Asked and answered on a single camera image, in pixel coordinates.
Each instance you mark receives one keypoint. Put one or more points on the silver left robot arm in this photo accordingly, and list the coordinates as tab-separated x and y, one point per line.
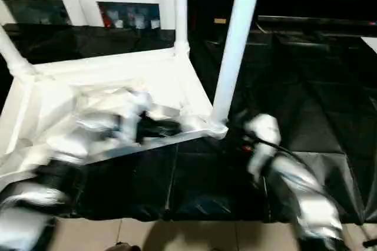
29	221

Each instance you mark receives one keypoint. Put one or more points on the black plastic mat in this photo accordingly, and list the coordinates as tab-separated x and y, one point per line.
309	100

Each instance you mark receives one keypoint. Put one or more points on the grey robot torso piece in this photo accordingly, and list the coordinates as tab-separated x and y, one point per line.
126	247

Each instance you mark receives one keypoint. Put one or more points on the black metal floor stand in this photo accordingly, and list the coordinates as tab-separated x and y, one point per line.
371	242

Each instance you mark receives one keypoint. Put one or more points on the white flat board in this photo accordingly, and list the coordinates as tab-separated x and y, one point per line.
370	43

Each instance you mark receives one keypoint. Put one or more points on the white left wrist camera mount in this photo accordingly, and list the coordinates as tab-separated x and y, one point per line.
132	115

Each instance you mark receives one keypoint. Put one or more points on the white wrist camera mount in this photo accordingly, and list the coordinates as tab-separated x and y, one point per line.
132	115
265	127

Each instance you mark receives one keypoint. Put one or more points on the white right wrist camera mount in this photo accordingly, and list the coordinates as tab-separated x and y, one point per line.
265	127

